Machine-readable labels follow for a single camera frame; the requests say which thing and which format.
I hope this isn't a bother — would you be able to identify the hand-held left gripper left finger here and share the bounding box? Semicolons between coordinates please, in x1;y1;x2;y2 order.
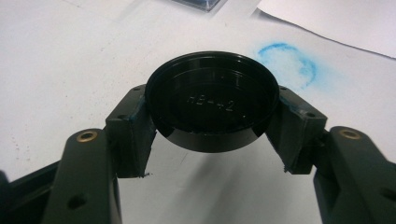
105;84;157;179

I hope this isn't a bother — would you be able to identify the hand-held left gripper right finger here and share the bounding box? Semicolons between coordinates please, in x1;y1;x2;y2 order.
265;86;329;175

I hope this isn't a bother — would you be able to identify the black round stamp cap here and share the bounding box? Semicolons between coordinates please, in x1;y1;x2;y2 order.
144;50;280;154

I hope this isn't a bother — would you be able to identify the blue ink pad clear case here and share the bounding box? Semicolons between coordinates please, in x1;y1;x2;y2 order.
171;0;230;13

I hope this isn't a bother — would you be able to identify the white paper sheet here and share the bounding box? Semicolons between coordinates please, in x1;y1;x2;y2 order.
256;0;396;60

